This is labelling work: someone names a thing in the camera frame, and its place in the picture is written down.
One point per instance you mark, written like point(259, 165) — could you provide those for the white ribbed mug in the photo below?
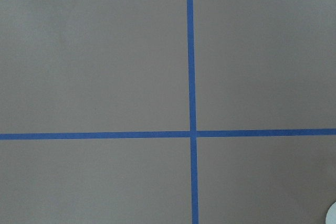
point(331, 214)

